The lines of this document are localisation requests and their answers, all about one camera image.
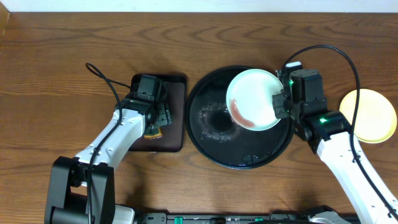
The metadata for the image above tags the orange sponge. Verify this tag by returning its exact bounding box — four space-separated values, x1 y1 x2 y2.
144 128 163 139

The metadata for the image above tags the yellow plate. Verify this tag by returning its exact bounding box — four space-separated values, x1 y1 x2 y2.
354 89 397 144

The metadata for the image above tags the mint green plate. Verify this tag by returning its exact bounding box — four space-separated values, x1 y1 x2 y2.
226 68 283 131

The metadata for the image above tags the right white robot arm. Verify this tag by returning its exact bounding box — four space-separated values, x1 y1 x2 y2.
272 93 397 223

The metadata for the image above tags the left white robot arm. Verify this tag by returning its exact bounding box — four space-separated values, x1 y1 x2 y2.
44 91 170 223

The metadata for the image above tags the rectangular black sponge tray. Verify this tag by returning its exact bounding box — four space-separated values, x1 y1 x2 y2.
129 73 187 152

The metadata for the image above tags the round black tray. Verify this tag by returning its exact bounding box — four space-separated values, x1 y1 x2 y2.
185 65 293 169

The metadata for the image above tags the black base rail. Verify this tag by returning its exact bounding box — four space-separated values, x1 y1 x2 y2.
133 205 361 224

